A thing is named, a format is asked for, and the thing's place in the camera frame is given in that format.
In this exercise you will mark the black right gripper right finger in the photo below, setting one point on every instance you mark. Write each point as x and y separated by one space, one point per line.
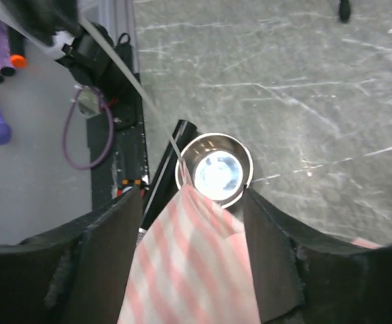
301 275

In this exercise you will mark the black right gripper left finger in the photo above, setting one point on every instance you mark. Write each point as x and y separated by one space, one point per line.
75 273

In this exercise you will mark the pink striped pet tent fabric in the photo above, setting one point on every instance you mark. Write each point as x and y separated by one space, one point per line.
193 266

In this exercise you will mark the white fibreglass tent pole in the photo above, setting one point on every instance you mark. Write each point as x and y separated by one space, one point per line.
109 50

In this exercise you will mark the steel pet bowl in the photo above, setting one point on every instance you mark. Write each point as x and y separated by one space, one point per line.
219 167

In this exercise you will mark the red owl number tile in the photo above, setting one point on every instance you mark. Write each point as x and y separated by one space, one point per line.
131 185

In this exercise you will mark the black handheld microphone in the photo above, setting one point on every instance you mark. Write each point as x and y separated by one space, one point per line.
163 186

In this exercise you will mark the orange tipped black handle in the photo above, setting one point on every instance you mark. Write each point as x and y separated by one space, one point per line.
17 54

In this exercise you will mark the lilac grip handle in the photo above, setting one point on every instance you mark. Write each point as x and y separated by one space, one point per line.
6 67

